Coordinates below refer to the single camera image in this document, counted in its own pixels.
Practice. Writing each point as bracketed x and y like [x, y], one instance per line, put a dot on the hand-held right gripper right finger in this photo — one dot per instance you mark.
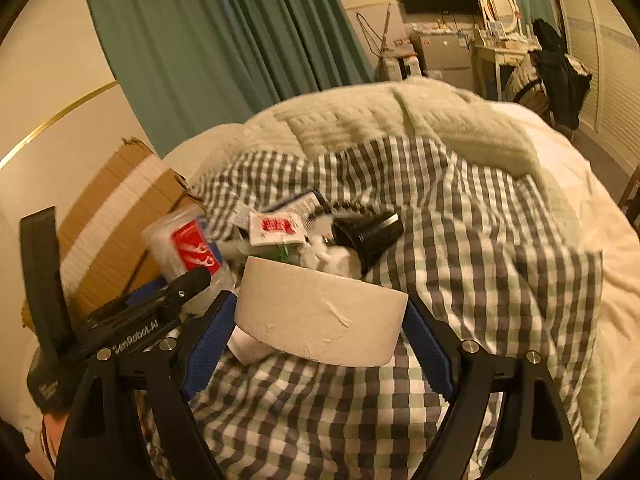
[430, 355]

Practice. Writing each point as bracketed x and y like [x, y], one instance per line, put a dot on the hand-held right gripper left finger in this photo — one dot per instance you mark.
[210, 345]

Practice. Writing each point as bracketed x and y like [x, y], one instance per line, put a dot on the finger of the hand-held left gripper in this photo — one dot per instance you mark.
[145, 294]
[192, 280]

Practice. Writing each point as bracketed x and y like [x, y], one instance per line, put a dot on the clear cup with red label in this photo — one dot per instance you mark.
[167, 240]

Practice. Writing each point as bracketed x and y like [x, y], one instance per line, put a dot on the brown cardboard box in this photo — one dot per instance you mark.
[110, 210]

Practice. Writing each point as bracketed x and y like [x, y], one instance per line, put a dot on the white toilet paper roll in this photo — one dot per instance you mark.
[320, 310]

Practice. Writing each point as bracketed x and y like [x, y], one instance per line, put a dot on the white sachet with red label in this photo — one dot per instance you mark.
[275, 227]

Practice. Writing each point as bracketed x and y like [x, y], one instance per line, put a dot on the grey white checked blanket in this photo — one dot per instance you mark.
[475, 260]

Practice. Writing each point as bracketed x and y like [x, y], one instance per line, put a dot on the white crumpled tissue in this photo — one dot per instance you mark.
[332, 260]

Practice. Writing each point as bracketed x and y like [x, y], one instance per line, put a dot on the dark blue-edged packet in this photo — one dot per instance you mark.
[310, 202]

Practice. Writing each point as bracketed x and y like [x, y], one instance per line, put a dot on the white duvet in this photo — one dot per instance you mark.
[615, 285]

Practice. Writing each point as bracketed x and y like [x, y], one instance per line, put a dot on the wide green curtain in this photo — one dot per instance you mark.
[200, 35]

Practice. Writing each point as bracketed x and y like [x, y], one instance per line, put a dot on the cream fluffy blanket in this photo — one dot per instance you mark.
[375, 115]

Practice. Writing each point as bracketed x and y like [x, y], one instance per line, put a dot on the wooden chair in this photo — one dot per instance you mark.
[631, 200]

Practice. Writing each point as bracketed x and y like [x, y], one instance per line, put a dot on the beige puffer jacket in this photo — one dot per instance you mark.
[525, 87]

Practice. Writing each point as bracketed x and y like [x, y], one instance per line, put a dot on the white plastic drawer unit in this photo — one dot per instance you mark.
[400, 67]

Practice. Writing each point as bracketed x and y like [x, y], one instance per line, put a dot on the small silver fridge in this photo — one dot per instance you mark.
[442, 60]

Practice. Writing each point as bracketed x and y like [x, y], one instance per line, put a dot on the white dressing table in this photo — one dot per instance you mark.
[500, 55]

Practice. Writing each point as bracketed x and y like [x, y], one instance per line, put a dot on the black jacket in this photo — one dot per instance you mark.
[560, 75]

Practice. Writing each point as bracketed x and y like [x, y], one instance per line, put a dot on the oval white vanity mirror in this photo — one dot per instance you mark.
[500, 7]

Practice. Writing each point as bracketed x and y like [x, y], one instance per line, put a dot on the white louvred wardrobe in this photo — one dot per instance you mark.
[605, 35]

